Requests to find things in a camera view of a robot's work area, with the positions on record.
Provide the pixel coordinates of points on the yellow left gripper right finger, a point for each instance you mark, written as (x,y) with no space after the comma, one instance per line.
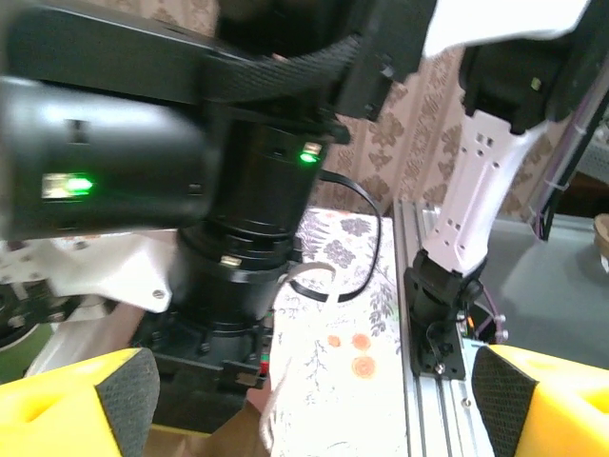
(561,409)

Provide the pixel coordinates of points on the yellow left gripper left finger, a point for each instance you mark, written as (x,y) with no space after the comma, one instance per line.
(57,414)

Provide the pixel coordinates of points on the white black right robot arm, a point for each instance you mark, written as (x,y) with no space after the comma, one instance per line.
(476,190)

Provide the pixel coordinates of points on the grey metal panel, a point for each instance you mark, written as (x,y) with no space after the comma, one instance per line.
(547,285)

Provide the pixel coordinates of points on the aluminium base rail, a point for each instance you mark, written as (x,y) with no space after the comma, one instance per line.
(428,419)

